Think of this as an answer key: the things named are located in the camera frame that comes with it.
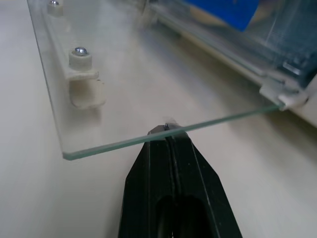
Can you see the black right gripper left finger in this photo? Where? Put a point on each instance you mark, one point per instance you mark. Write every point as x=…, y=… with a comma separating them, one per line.
x=148, y=188

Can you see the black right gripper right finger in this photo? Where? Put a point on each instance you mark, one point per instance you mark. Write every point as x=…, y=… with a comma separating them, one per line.
x=198, y=188

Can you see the blue object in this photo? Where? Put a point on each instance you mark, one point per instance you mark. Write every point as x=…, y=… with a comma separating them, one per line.
x=237, y=13

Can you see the glass toaster oven door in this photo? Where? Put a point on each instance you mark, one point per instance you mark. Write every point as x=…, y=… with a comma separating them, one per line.
x=138, y=81

